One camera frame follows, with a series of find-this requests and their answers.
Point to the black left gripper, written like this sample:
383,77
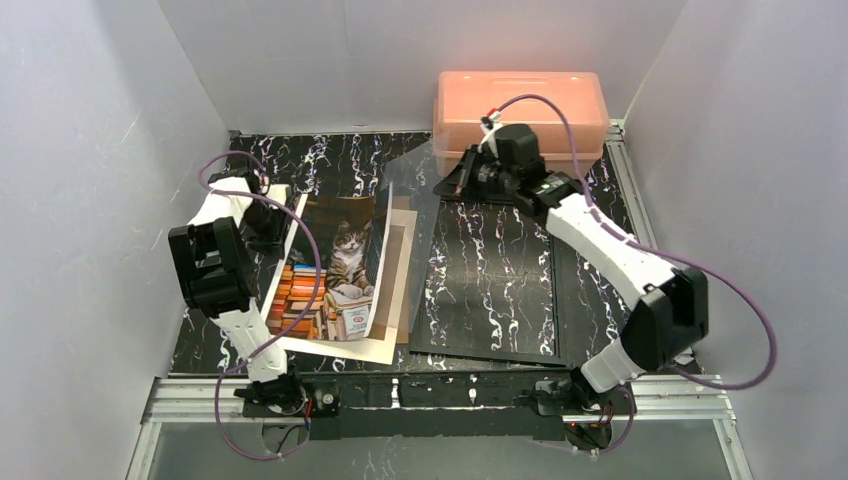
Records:
266,234

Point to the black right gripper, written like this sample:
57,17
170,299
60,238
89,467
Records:
473,174

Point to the cat photo print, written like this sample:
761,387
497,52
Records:
326,289

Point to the clear acrylic sheet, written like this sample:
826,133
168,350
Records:
413,177

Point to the black picture frame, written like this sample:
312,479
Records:
489,288

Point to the white mat board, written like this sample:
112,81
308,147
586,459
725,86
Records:
377,347

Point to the brown cardboard backing board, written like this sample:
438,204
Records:
398,314

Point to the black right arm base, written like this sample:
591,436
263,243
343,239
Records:
575,396

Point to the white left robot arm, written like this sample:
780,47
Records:
212,254

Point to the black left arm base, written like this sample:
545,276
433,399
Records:
290,396

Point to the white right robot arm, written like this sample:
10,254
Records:
668,305

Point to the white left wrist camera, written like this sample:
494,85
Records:
281,193

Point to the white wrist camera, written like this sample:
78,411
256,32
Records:
489,127
281,193

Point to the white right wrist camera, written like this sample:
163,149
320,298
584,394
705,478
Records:
489,127

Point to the aluminium right rail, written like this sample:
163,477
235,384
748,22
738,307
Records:
625,174

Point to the aluminium rail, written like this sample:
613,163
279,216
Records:
657,397
625,174

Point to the aluminium front rail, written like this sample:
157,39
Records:
657,397

